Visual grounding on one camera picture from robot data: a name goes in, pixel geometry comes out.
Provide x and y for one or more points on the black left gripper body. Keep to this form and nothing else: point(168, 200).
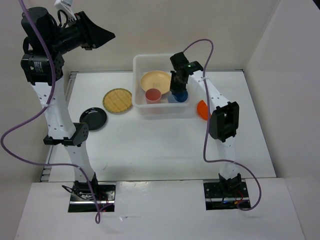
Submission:
point(70, 37)

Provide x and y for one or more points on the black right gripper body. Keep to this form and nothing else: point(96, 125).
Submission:
point(175, 73)

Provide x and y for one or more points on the blue plastic cup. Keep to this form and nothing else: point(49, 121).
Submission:
point(178, 97)

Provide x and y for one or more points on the beige plastic plate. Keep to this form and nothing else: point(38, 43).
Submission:
point(156, 79)

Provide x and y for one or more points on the pink plastic cup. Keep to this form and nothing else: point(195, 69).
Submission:
point(153, 96)

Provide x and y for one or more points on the orange plastic plate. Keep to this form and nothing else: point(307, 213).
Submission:
point(202, 110)

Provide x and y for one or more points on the round bamboo mat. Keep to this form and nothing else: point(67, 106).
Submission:
point(117, 101)

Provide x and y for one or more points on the black round plate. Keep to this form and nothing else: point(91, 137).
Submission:
point(95, 117)

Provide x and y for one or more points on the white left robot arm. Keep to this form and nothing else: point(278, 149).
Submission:
point(44, 46)

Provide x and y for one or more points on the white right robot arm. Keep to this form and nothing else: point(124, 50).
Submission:
point(222, 114)

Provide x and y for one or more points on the translucent white plastic bin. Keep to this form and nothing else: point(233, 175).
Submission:
point(167, 108)

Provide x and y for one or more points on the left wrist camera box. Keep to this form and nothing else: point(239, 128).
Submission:
point(66, 6)

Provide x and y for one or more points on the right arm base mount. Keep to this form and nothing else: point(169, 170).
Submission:
point(216, 199)

